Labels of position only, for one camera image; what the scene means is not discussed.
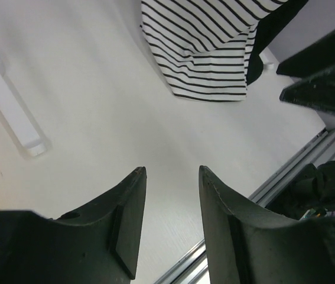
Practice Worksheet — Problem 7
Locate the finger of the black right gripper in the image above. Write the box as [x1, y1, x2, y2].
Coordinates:
[277, 30, 335, 78]
[279, 64, 335, 116]

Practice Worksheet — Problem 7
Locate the white black striped tank top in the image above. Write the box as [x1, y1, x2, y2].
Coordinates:
[141, 0, 285, 102]

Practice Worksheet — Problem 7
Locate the white garment rack frame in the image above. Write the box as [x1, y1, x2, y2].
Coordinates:
[0, 32, 276, 160]

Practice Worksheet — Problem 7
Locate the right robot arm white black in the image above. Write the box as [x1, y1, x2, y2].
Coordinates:
[266, 30, 335, 220]

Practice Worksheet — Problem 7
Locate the aluminium rail base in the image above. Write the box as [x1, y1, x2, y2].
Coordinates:
[155, 129, 335, 283]

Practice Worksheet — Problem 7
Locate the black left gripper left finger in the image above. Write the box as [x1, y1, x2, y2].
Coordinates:
[0, 167, 147, 283]

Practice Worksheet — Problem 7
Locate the black tank top hanging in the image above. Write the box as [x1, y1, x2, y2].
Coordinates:
[246, 0, 308, 85]

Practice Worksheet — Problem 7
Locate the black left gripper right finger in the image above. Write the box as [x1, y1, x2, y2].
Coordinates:
[199, 166, 335, 283]

